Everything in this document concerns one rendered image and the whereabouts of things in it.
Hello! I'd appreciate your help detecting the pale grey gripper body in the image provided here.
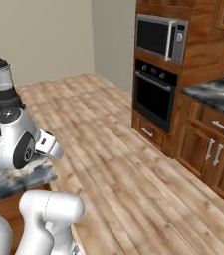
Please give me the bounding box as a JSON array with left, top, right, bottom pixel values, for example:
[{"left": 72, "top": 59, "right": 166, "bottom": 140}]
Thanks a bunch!
[{"left": 36, "top": 134, "right": 65, "bottom": 160}]

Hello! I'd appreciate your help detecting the black blender with clear jar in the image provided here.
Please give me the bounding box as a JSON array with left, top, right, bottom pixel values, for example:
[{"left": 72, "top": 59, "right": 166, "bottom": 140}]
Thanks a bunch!
[{"left": 0, "top": 56, "right": 27, "bottom": 116}]

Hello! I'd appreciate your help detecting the wooden island cabinet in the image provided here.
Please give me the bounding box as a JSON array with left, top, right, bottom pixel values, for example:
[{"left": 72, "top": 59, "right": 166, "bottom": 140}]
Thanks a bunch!
[{"left": 0, "top": 182, "right": 53, "bottom": 255}]

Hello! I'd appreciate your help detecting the black built-in oven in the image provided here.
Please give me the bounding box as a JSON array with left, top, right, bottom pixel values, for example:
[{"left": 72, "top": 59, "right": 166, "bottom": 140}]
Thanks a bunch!
[{"left": 131, "top": 58, "right": 179, "bottom": 134}]

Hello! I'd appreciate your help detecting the wooden base cupboard run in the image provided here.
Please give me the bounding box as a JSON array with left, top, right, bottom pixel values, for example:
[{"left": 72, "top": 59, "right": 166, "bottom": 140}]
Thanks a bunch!
[{"left": 175, "top": 92, "right": 224, "bottom": 211}]

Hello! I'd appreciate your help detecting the silver microwave oven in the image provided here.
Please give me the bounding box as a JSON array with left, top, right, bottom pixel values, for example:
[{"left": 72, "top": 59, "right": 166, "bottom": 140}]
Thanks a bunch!
[{"left": 134, "top": 13, "right": 189, "bottom": 65}]

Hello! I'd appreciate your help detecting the tall wooden oven cabinet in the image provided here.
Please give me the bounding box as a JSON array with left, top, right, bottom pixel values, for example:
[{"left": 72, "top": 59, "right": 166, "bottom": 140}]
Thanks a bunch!
[{"left": 130, "top": 0, "right": 224, "bottom": 159}]

